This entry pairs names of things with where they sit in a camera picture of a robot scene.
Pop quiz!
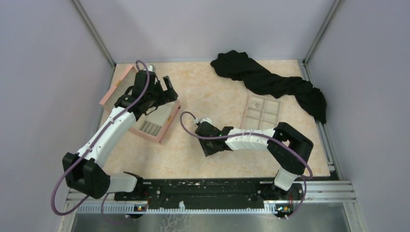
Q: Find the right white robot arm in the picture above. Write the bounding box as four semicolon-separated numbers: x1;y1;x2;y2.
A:
195;117;314;199

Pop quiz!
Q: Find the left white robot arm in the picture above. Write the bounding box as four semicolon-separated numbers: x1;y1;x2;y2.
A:
61;67;178;200

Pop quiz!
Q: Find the pink jewelry box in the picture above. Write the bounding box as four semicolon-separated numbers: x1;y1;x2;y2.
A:
100;63;180;144

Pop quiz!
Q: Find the beige divided tray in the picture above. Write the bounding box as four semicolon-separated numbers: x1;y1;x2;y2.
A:
240;94;282;130

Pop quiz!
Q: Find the black cloth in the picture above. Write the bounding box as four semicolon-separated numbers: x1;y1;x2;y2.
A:
210;50;327;124

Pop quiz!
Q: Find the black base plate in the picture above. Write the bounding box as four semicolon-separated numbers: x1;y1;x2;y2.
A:
114;178;304;210

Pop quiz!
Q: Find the white slotted cable duct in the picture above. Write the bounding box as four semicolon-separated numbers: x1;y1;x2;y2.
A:
77;202;278;215

